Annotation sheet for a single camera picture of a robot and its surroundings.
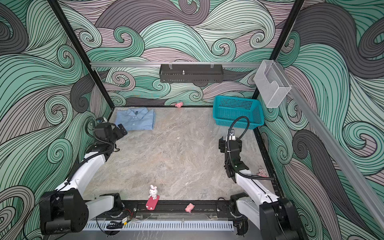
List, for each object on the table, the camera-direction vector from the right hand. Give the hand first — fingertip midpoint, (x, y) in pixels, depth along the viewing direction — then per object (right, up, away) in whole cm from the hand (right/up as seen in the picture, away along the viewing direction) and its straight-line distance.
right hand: (230, 137), depth 84 cm
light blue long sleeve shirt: (-64, +11, +26) cm, 70 cm away
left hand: (-66, +6, -1) cm, 67 cm away
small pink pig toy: (-24, -33, -13) cm, 43 cm away
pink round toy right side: (+18, -20, -1) cm, 27 cm away
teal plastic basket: (+6, +18, +34) cm, 39 cm away
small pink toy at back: (-32, +22, +34) cm, 52 cm away
